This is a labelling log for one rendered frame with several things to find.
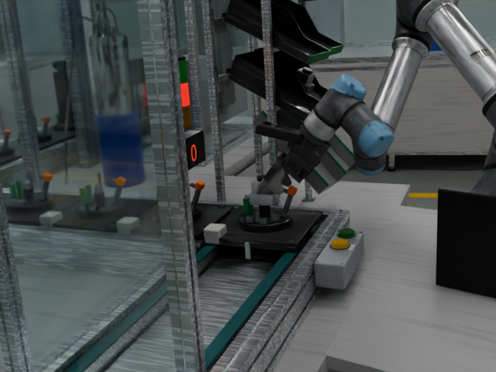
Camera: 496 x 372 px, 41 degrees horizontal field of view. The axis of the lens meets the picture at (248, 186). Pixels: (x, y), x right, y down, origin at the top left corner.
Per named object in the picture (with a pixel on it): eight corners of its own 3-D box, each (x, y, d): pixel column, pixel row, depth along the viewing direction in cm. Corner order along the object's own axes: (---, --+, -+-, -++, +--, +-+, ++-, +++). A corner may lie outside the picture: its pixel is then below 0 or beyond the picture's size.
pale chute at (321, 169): (337, 181, 195) (348, 173, 193) (318, 195, 185) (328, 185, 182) (275, 112, 200) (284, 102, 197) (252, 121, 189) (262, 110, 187)
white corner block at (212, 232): (227, 238, 167) (226, 224, 166) (221, 245, 163) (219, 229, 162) (210, 237, 169) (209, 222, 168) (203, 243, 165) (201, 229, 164)
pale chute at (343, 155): (349, 168, 209) (359, 159, 206) (331, 179, 198) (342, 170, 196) (290, 103, 213) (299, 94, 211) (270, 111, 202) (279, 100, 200)
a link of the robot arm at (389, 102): (404, 16, 182) (343, 171, 167) (404, -10, 172) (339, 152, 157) (446, 24, 178) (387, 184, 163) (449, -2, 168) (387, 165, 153)
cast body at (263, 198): (279, 201, 170) (277, 174, 168) (273, 206, 166) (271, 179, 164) (248, 198, 173) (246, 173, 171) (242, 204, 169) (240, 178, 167)
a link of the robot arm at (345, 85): (359, 93, 146) (335, 69, 150) (328, 130, 151) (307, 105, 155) (376, 97, 153) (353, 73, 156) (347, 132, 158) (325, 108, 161)
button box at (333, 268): (364, 254, 165) (364, 230, 164) (345, 290, 147) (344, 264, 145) (336, 252, 168) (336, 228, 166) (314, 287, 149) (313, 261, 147)
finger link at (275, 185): (269, 208, 163) (293, 179, 160) (251, 193, 163) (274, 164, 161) (271, 206, 166) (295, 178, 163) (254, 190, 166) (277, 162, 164)
